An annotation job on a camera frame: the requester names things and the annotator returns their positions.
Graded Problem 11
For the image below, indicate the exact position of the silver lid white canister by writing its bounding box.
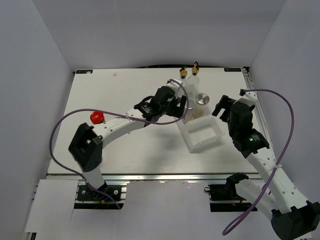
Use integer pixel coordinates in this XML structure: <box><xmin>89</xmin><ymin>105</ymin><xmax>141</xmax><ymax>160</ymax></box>
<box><xmin>193</xmin><ymin>93</ymin><xmax>210</xmax><ymax>119</ymax></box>

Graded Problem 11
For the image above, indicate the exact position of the silver shaker blue label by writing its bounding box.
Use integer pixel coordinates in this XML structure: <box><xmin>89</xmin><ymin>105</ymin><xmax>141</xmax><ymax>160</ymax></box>
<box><xmin>182</xmin><ymin>100</ymin><xmax>196</xmax><ymax>124</ymax></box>

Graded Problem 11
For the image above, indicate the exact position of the clear glass cruet bottle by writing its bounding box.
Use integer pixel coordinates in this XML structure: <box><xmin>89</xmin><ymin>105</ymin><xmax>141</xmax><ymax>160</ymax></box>
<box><xmin>186</xmin><ymin>61</ymin><xmax>200</xmax><ymax>102</ymax></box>

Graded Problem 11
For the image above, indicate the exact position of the glass cruet dark powder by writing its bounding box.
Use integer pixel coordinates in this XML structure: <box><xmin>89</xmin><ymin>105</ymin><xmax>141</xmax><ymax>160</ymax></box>
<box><xmin>179</xmin><ymin>66</ymin><xmax>188</xmax><ymax>88</ymax></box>

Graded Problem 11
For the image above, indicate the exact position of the red lid sauce jar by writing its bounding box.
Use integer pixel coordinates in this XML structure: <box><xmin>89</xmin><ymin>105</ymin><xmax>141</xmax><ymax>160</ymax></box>
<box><xmin>90</xmin><ymin>111</ymin><xmax>105</xmax><ymax>125</ymax></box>

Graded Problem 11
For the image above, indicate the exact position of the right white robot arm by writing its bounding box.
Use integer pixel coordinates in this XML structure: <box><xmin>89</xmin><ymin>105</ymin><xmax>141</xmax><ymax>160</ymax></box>
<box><xmin>212</xmin><ymin>93</ymin><xmax>320</xmax><ymax>240</ymax></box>

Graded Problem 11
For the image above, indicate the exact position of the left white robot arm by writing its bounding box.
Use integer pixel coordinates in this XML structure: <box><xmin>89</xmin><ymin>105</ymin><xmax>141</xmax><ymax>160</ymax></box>
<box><xmin>68</xmin><ymin>81</ymin><xmax>187</xmax><ymax>200</ymax></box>

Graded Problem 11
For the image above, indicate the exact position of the white plastic organizer tray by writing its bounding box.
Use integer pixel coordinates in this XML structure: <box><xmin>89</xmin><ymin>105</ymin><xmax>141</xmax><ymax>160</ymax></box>
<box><xmin>177</xmin><ymin>114</ymin><xmax>225</xmax><ymax>153</ymax></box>

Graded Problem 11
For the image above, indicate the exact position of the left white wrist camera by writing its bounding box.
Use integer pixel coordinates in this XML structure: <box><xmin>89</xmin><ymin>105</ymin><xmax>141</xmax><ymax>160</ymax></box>
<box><xmin>166</xmin><ymin>79</ymin><xmax>185</xmax><ymax>98</ymax></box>

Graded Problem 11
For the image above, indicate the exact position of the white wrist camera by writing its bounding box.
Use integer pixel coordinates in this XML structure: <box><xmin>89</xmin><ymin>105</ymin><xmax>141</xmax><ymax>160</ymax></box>
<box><xmin>237</xmin><ymin>89</ymin><xmax>258</xmax><ymax>107</ymax></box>
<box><xmin>166</xmin><ymin>79</ymin><xmax>185</xmax><ymax>98</ymax></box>

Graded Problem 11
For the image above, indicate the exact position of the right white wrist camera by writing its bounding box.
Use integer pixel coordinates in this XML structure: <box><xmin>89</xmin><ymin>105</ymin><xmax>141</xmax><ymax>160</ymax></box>
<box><xmin>237</xmin><ymin>89</ymin><xmax>258</xmax><ymax>107</ymax></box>

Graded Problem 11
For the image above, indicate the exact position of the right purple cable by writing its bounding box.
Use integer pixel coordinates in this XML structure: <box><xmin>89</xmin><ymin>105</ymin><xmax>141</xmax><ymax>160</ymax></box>
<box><xmin>221</xmin><ymin>88</ymin><xmax>295</xmax><ymax>237</ymax></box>

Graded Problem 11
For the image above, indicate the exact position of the purple cable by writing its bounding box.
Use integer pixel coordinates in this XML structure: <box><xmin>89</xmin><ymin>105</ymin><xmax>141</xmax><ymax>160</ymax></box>
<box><xmin>48</xmin><ymin>78</ymin><xmax>189</xmax><ymax>210</ymax></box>
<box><xmin>221</xmin><ymin>88</ymin><xmax>295</xmax><ymax>237</ymax></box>

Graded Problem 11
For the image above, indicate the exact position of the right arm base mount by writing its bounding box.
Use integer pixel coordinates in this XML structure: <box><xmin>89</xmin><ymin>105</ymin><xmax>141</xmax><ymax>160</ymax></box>
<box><xmin>203</xmin><ymin>172</ymin><xmax>251</xmax><ymax>213</ymax></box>

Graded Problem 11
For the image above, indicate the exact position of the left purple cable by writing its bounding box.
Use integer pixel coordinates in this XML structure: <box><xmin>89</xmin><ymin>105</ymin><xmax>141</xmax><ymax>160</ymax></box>
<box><xmin>48</xmin><ymin>78</ymin><xmax>189</xmax><ymax>210</ymax></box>

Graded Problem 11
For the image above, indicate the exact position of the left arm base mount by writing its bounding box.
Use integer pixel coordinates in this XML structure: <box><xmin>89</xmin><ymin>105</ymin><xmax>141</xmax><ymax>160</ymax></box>
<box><xmin>74</xmin><ymin>181</ymin><xmax>127</xmax><ymax>210</ymax></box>

